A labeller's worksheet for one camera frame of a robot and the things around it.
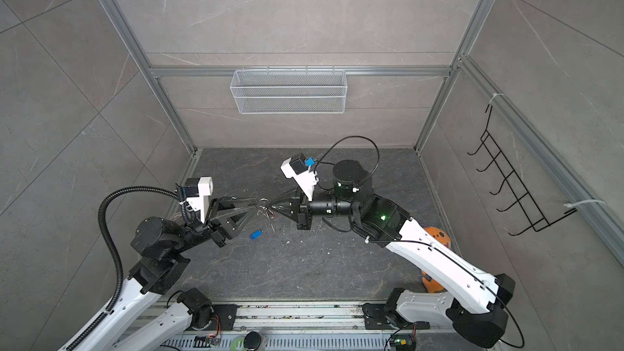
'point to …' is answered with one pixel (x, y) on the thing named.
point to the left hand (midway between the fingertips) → (254, 203)
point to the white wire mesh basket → (289, 92)
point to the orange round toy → (429, 283)
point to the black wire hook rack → (535, 218)
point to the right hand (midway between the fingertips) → (270, 204)
